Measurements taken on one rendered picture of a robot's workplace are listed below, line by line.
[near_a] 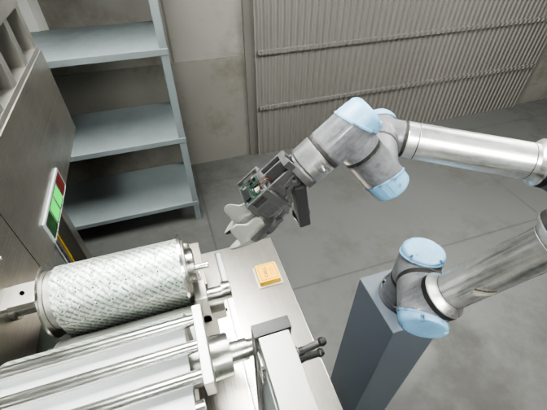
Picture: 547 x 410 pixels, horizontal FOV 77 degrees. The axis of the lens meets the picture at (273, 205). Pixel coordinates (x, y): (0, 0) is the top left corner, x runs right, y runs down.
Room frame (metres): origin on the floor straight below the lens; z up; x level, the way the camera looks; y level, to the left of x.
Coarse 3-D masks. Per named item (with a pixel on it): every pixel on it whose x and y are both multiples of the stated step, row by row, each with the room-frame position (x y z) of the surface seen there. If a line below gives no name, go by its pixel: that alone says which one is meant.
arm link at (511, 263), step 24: (528, 240) 0.43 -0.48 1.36; (480, 264) 0.44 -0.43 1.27; (504, 264) 0.42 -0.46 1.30; (528, 264) 0.40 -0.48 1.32; (408, 288) 0.49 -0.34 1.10; (432, 288) 0.45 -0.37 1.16; (456, 288) 0.43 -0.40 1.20; (480, 288) 0.41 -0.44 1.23; (504, 288) 0.40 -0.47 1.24; (408, 312) 0.42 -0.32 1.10; (432, 312) 0.41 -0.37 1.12; (456, 312) 0.41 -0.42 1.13; (432, 336) 0.39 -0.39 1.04
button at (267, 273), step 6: (264, 264) 0.70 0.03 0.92; (270, 264) 0.70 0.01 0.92; (258, 270) 0.67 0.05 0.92; (264, 270) 0.67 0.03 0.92; (270, 270) 0.67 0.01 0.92; (276, 270) 0.67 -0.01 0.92; (258, 276) 0.65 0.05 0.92; (264, 276) 0.65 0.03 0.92; (270, 276) 0.65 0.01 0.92; (276, 276) 0.65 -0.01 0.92; (264, 282) 0.63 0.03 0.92; (270, 282) 0.64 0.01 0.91
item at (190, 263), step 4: (188, 248) 0.47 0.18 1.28; (184, 252) 0.46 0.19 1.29; (188, 252) 0.46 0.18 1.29; (192, 252) 0.48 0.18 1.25; (188, 256) 0.45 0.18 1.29; (192, 256) 0.45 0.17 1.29; (188, 260) 0.44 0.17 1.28; (192, 260) 0.44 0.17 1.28; (188, 264) 0.43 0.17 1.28; (192, 264) 0.43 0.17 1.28; (188, 268) 0.42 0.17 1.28; (192, 268) 0.42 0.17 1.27; (188, 272) 0.42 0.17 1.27; (192, 272) 0.42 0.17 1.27; (196, 272) 0.44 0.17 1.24; (192, 276) 0.42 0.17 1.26; (196, 276) 0.42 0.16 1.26; (192, 280) 0.42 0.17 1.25; (196, 280) 0.42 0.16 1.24
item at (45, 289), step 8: (184, 248) 0.49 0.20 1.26; (184, 256) 0.44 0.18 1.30; (184, 264) 0.42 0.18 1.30; (48, 272) 0.40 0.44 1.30; (48, 280) 0.37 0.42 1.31; (48, 288) 0.36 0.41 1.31; (192, 288) 0.41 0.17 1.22; (48, 296) 0.34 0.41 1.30; (48, 304) 0.33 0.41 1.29; (48, 312) 0.32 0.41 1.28
